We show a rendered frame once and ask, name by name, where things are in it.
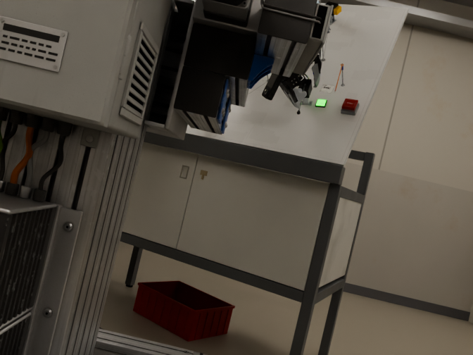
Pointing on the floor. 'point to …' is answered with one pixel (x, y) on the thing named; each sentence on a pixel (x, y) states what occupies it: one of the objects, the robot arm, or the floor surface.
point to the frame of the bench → (315, 294)
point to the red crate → (183, 309)
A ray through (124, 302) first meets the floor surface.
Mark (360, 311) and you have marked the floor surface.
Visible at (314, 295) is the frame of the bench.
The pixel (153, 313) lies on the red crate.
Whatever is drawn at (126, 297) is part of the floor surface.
